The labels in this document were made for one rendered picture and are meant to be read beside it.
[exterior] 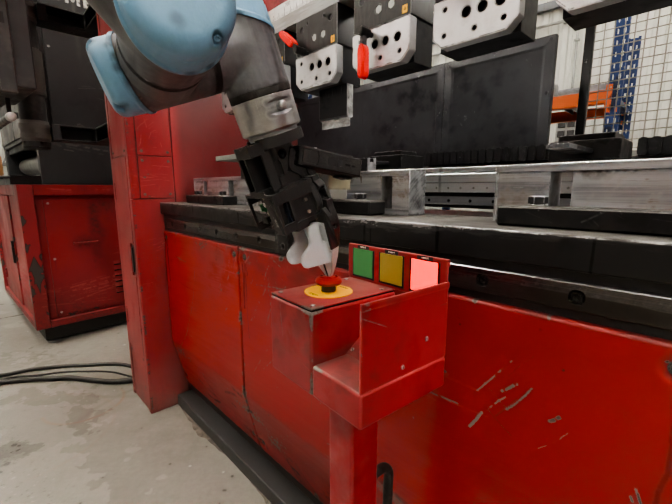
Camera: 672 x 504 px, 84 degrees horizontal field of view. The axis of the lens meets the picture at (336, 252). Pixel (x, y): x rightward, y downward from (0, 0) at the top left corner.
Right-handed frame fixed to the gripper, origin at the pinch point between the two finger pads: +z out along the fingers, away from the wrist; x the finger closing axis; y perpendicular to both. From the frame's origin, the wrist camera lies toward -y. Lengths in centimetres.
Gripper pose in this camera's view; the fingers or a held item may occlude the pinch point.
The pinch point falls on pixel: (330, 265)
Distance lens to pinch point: 55.4
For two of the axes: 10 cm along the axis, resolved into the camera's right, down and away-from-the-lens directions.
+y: -7.3, 4.5, -5.2
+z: 2.7, 8.9, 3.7
